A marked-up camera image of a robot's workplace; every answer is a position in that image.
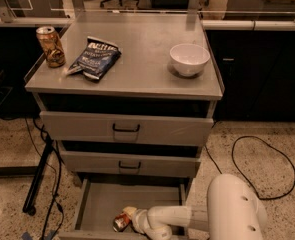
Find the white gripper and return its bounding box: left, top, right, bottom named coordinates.
left=123, top=206, right=150, bottom=234

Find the red coke can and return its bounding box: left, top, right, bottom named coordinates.
left=113, top=213, right=131, bottom=232

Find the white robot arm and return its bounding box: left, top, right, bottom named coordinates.
left=123, top=174, right=267, bottom=240

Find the bottom grey open drawer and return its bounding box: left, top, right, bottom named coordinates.
left=59, top=175, right=186, bottom=240

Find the middle grey drawer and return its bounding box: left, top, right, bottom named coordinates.
left=59, top=141, right=200, bottom=178

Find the top grey drawer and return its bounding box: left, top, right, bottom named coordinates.
left=40, top=111, right=213, bottom=146

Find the grey drawer cabinet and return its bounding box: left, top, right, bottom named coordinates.
left=23, top=11, right=226, bottom=188

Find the gold soda can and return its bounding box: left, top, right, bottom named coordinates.
left=36, top=26, right=65, bottom=68

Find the black table leg stand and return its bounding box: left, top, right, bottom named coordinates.
left=22, top=136, right=52, bottom=216

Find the blue chip bag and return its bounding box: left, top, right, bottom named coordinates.
left=66, top=36, right=122, bottom=81

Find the white bowl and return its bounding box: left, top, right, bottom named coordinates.
left=170, top=43, right=211, bottom=77

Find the black cables left floor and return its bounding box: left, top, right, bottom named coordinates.
left=24, top=117, right=65, bottom=240

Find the black floor cable right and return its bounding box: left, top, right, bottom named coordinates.
left=204, top=135, right=295, bottom=201

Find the white horizontal rail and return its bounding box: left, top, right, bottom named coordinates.
left=0, top=13, right=295, bottom=32

